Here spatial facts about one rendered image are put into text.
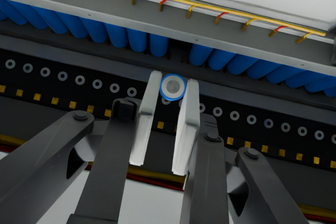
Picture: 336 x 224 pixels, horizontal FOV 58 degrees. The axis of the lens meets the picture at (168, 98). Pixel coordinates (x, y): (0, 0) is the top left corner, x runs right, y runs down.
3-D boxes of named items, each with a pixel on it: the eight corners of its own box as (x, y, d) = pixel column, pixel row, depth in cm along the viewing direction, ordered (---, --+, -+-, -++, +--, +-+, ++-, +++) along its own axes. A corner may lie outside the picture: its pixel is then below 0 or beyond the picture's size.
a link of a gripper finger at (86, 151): (124, 173, 13) (57, 158, 13) (139, 122, 18) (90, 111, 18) (130, 144, 13) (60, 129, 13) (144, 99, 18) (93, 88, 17)
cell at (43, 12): (54, 15, 31) (28, -18, 25) (71, 19, 31) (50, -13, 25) (49, 31, 31) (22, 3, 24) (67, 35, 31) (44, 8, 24)
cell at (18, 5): (34, 10, 31) (4, -24, 25) (52, 14, 31) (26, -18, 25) (29, 27, 31) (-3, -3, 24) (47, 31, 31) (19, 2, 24)
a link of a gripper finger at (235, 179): (196, 158, 13) (264, 174, 13) (195, 110, 18) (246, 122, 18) (187, 186, 13) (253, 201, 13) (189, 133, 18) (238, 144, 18)
